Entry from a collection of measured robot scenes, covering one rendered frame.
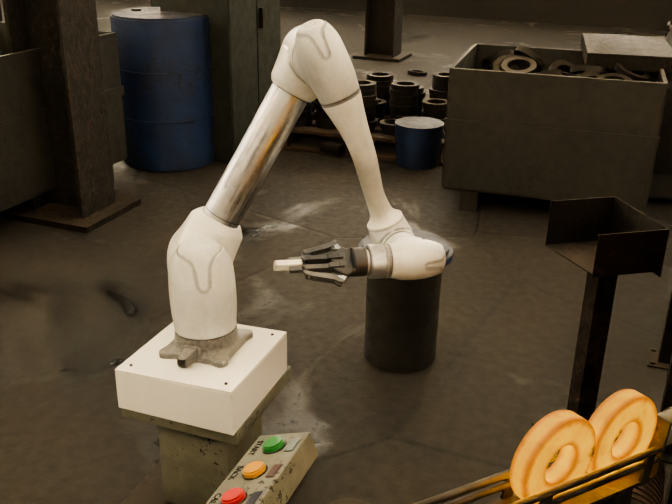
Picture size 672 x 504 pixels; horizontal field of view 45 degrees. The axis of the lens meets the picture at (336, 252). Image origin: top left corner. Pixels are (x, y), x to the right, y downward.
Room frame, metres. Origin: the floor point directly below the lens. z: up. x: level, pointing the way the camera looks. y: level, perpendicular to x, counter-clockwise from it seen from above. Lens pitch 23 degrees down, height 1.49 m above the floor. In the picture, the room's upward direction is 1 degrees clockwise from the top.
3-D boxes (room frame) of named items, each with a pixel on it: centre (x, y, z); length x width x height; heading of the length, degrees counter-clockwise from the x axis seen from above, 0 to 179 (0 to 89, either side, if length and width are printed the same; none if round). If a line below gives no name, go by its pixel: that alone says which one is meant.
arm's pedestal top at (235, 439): (1.78, 0.32, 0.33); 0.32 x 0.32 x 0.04; 70
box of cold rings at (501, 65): (4.30, -1.15, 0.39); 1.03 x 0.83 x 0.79; 73
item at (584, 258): (2.07, -0.74, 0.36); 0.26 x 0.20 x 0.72; 14
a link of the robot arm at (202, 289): (1.79, 0.33, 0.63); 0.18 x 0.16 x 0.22; 13
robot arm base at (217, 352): (1.76, 0.33, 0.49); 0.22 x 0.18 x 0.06; 162
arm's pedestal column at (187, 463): (1.78, 0.32, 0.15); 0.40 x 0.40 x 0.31; 70
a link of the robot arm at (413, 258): (1.95, -0.21, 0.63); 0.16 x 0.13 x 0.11; 103
